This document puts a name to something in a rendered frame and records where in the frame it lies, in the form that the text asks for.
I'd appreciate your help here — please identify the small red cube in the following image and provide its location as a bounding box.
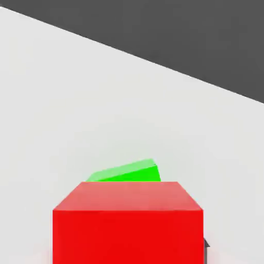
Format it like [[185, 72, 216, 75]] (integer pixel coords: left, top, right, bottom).
[[52, 181, 204, 264]]

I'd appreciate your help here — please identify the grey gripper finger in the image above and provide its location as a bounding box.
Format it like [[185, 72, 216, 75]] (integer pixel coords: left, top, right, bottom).
[[203, 237, 215, 264]]

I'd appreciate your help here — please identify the small green cube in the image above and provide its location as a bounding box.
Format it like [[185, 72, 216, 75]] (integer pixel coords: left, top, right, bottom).
[[85, 158, 162, 183]]

